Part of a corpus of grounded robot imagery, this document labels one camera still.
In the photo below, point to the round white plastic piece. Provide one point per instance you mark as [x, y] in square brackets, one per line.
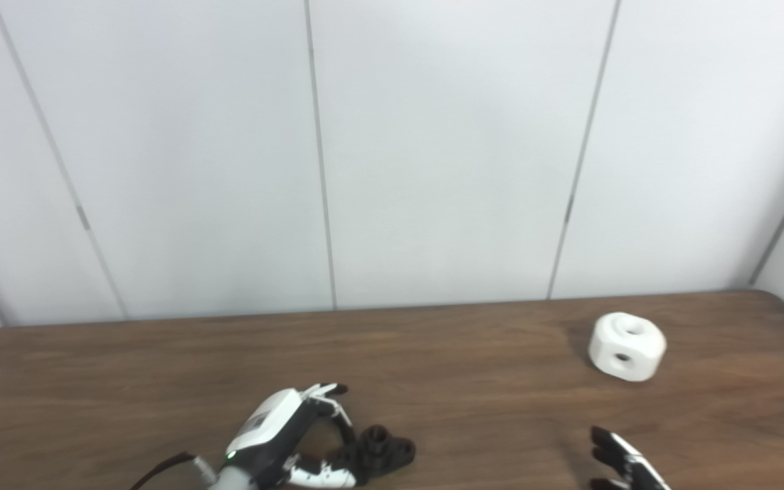
[630, 347]

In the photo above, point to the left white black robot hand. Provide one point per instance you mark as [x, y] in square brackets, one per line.
[273, 425]

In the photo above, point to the black panel seam clip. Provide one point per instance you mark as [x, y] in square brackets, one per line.
[83, 218]
[568, 209]

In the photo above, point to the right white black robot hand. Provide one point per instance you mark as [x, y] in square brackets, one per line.
[627, 469]

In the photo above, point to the black plastic holder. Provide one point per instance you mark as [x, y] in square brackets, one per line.
[385, 452]

